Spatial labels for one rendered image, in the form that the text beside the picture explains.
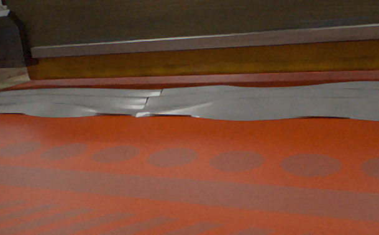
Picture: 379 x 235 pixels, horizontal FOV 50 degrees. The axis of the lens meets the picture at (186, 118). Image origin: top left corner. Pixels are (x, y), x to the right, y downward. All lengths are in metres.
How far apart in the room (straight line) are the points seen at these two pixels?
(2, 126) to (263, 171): 0.18
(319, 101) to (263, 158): 0.07
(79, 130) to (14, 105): 0.09
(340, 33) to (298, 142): 0.12
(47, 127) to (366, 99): 0.18
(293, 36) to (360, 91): 0.07
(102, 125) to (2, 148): 0.06
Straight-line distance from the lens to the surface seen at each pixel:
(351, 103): 0.23
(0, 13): 0.41
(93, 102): 0.29
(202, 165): 0.17
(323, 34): 0.30
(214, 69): 0.34
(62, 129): 0.25
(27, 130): 0.27
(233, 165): 0.17
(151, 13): 0.34
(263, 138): 0.20
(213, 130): 0.21
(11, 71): 0.53
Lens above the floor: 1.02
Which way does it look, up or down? 16 degrees down
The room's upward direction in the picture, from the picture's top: 6 degrees counter-clockwise
